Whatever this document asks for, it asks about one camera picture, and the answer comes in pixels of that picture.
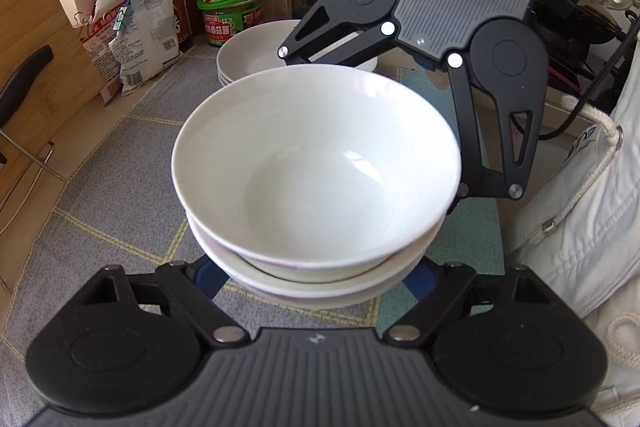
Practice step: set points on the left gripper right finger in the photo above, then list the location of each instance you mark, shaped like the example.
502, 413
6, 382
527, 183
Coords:
441, 292

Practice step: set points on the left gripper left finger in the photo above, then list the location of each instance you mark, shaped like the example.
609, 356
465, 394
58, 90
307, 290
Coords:
190, 289

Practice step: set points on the white bowl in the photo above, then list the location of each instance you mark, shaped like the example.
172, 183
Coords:
339, 294
316, 166

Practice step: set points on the floral bowl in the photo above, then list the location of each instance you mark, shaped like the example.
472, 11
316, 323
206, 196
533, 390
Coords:
310, 276

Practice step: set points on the large fruit plate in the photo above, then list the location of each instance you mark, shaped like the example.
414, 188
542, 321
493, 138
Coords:
254, 49

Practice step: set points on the grey blue checked towel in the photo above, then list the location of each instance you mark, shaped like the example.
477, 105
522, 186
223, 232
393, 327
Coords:
120, 209

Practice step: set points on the white jacket of operator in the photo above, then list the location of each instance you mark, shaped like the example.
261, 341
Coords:
580, 234

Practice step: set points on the white plastic powder bag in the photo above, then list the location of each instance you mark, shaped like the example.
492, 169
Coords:
141, 52

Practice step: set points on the green lid sauce jar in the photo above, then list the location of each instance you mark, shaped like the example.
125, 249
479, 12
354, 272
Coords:
223, 19

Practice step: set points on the clipped red white bag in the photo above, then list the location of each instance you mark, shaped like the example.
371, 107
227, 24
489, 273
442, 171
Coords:
95, 34

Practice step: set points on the bamboo cutting board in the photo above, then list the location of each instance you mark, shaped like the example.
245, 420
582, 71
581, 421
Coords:
46, 77

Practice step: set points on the metal wire board stand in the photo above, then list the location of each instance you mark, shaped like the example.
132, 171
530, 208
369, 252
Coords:
21, 190

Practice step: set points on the black handled kitchen knife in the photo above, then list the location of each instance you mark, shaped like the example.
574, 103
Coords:
16, 89

